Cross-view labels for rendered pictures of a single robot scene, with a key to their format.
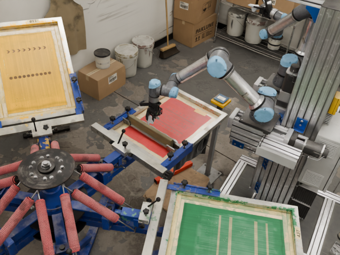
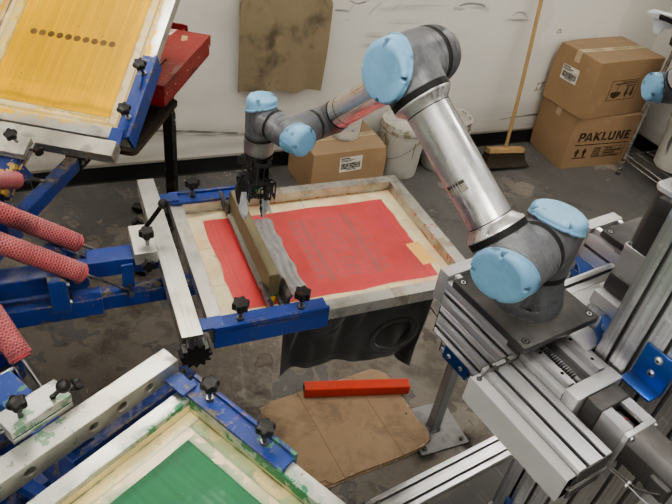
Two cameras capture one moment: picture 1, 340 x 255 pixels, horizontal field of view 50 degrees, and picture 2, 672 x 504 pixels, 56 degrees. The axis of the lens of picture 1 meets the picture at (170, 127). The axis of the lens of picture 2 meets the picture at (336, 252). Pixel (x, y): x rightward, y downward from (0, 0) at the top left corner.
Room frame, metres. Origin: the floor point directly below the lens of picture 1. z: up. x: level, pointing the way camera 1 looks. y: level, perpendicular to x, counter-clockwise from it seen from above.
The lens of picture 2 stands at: (0.83, -0.69, 2.11)
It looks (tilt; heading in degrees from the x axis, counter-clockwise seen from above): 38 degrees down; 26
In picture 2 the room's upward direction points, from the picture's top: 9 degrees clockwise
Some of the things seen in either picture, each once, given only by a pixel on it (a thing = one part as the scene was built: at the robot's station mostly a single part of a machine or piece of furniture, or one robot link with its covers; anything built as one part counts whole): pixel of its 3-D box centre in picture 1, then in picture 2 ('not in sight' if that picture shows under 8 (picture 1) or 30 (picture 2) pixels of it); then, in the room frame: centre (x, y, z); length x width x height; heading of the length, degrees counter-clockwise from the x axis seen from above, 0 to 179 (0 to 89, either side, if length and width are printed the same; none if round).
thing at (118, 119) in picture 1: (120, 121); (218, 200); (2.13, 0.38, 0.98); 0.30 x 0.05 x 0.07; 143
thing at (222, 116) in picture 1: (168, 123); (319, 243); (2.16, 0.02, 0.97); 0.79 x 0.58 x 0.04; 143
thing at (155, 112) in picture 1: (154, 108); (258, 174); (1.97, 0.12, 1.26); 0.09 x 0.08 x 0.12; 54
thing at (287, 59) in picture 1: (288, 64); not in sight; (2.39, -0.84, 1.42); 0.13 x 0.12 x 0.14; 127
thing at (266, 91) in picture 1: (265, 97); (549, 237); (1.94, -0.60, 1.42); 0.13 x 0.12 x 0.14; 168
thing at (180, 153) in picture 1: (176, 156); (270, 320); (1.80, -0.06, 0.98); 0.30 x 0.05 x 0.07; 143
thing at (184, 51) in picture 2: not in sight; (136, 57); (2.61, 1.21, 1.06); 0.61 x 0.46 x 0.12; 23
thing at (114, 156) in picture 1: (115, 157); (122, 259); (1.71, 0.35, 1.02); 0.17 x 0.06 x 0.05; 143
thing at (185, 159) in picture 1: (189, 147); (351, 326); (2.09, -0.16, 0.79); 0.46 x 0.09 x 0.33; 143
